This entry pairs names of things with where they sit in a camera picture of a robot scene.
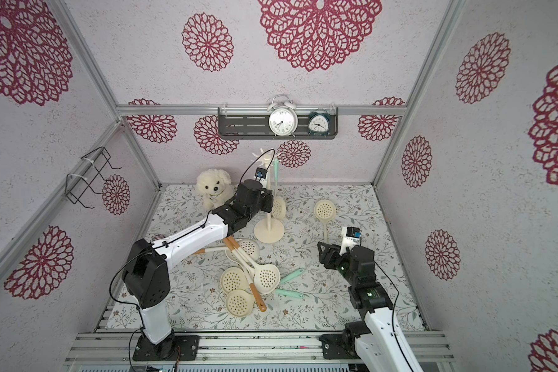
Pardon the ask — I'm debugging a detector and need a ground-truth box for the white plush dog toy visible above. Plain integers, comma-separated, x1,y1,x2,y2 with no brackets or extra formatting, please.
195,169,236,211

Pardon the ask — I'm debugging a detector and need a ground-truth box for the teal alarm clock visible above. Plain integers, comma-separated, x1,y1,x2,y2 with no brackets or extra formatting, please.
308,112,330,136

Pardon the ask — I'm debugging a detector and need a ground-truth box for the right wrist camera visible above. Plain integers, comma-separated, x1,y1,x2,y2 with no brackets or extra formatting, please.
339,226,361,256

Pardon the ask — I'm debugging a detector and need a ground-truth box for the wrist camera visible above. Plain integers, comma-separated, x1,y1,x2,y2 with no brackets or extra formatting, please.
254,167,268,183
339,226,361,256

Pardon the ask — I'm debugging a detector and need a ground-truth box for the grey wall shelf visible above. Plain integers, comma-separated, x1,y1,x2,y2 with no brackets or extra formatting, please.
217,108,338,140

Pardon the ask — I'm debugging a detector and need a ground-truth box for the white alarm clock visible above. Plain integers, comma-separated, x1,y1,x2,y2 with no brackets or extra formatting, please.
268,95,299,136

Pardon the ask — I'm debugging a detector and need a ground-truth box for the cream skimmer orange handle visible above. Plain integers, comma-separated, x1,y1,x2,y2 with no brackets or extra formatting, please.
195,239,260,262

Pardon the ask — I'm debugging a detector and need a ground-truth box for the cream skimmer brown handle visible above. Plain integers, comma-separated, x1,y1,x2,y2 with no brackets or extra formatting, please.
223,237,281,295

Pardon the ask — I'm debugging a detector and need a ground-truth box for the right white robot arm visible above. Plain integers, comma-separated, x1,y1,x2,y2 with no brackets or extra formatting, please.
317,242,423,371

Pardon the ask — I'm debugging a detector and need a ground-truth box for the cream skimmer wooden handle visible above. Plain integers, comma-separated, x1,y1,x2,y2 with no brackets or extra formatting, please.
220,237,268,318

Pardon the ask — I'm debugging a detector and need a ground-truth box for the cream utensil rack stand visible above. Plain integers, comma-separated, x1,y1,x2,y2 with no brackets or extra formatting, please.
254,153,285,243

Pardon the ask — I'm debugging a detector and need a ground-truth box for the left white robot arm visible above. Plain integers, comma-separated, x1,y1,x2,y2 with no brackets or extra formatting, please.
119,179,274,361

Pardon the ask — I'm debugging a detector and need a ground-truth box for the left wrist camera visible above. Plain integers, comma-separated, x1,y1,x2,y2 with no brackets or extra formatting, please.
254,167,268,183

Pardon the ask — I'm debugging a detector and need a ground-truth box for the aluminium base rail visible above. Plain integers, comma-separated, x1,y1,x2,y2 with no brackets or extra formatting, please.
64,329,457,372

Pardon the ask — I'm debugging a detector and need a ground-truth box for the black wire wall rack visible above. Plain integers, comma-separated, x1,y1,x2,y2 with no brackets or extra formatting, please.
64,146,121,209

